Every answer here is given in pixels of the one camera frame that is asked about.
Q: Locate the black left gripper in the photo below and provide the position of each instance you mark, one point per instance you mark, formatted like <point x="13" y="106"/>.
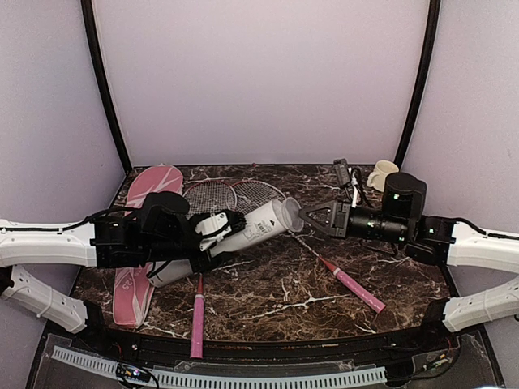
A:
<point x="209" y="262"/>

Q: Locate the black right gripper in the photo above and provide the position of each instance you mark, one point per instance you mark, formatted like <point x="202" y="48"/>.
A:
<point x="338" y="222"/>

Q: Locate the white shuttlecock tube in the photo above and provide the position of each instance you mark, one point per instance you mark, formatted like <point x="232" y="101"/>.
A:
<point x="262" y="224"/>

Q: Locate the clear plastic tube lid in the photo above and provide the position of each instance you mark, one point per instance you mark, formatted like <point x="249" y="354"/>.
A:
<point x="290" y="213"/>

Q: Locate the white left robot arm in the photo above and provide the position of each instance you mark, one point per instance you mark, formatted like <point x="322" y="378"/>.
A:
<point x="23" y="244"/>

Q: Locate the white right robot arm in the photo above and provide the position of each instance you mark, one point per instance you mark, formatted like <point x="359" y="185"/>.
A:
<point x="431" y="240"/>

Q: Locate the cream ceramic mug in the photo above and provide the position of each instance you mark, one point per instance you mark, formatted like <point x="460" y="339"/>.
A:
<point x="376" y="179"/>

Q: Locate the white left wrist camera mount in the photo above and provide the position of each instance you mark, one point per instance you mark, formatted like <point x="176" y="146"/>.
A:
<point x="215" y="227"/>

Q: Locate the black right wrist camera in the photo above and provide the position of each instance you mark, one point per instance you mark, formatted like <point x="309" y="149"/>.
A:
<point x="349" y="180"/>

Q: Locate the left pink-handled badminton racket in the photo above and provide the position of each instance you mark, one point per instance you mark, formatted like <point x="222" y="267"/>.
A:
<point x="207" y="196"/>

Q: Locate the pink-handled badminton racket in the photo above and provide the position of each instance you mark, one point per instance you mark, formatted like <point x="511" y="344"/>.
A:
<point x="207" y="196"/>
<point x="253" y="194"/>

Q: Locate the right pink-handled badminton racket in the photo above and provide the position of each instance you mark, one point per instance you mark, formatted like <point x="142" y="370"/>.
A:
<point x="253" y="194"/>

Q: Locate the black front table rail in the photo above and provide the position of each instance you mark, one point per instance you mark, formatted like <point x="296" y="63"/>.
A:
<point x="161" y="350"/>

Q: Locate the white slotted cable duct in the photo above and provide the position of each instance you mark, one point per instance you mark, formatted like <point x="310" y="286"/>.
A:
<point x="160" y="378"/>

